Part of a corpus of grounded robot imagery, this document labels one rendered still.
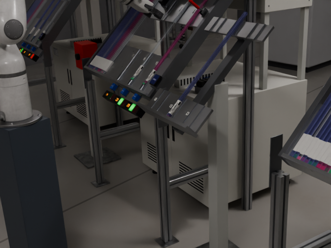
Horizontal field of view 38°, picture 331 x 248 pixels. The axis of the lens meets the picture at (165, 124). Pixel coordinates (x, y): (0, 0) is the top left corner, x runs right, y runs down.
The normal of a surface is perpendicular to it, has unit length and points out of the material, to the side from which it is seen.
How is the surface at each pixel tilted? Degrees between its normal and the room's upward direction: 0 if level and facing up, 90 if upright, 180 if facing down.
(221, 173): 90
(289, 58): 90
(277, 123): 90
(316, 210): 0
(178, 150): 90
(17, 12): 66
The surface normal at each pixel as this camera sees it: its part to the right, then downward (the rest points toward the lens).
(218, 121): 0.54, 0.27
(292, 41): -0.75, 0.26
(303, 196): -0.04, -0.94
